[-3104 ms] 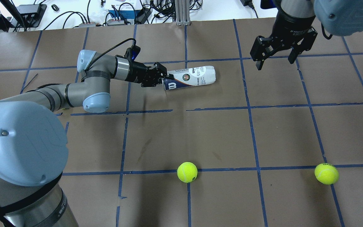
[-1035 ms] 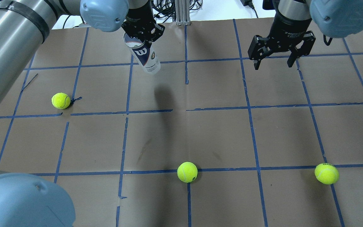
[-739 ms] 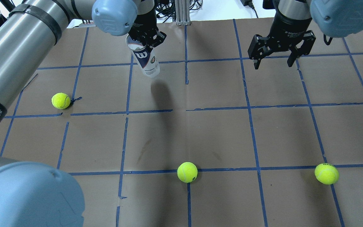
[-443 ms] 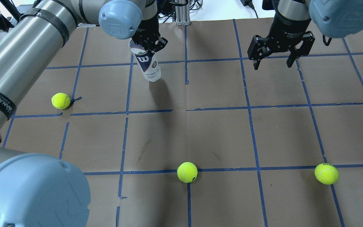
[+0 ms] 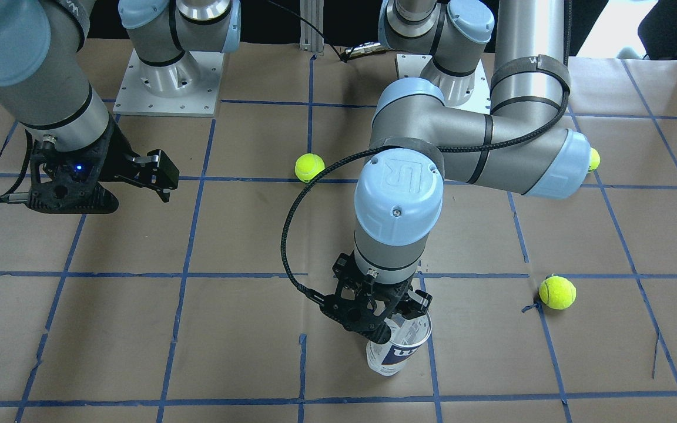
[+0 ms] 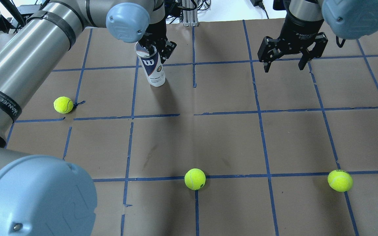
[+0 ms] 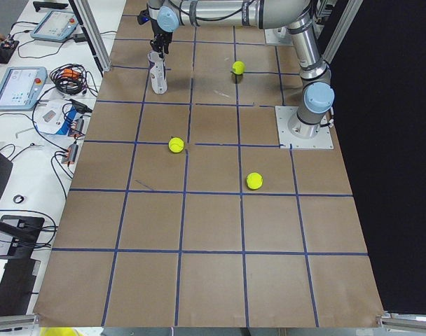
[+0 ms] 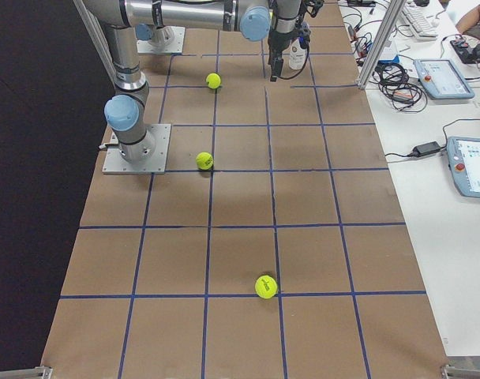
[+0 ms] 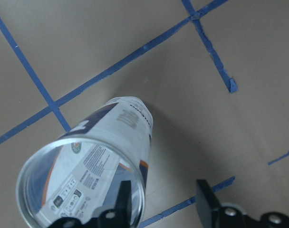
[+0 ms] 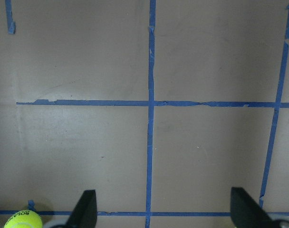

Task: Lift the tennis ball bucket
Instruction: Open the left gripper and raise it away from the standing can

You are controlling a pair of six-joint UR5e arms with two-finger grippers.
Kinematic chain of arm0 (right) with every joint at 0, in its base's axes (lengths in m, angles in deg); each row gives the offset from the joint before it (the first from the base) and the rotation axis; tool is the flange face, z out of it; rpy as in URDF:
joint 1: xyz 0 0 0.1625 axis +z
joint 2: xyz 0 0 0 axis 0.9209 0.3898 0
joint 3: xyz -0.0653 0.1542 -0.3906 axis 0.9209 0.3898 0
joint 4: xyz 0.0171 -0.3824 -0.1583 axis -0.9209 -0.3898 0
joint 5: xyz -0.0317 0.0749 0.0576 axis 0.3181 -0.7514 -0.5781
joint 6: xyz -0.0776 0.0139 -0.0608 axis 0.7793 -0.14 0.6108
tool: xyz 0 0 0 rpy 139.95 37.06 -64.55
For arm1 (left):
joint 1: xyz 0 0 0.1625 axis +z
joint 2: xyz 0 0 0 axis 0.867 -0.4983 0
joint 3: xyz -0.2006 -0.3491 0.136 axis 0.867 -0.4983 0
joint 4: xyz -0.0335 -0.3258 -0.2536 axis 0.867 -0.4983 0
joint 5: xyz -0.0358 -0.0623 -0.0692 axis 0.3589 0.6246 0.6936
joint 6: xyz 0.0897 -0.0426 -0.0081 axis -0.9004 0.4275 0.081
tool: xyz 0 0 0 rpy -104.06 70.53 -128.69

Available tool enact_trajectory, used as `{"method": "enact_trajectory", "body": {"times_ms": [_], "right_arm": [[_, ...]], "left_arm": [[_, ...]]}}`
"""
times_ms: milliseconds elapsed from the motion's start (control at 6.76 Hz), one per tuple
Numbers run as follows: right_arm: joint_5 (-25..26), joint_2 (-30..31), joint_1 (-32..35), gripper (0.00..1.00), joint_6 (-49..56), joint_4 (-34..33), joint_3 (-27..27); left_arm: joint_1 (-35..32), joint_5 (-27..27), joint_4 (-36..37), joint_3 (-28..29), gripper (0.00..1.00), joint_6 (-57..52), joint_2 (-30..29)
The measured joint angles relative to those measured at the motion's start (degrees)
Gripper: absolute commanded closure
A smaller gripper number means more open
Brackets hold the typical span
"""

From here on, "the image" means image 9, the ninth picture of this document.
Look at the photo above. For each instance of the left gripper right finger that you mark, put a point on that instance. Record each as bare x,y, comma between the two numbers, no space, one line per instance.
207,204

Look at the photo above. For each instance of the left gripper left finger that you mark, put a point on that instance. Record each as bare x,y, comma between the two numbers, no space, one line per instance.
123,206

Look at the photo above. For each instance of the clear tennis ball can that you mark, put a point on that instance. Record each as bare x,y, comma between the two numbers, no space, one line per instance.
79,174

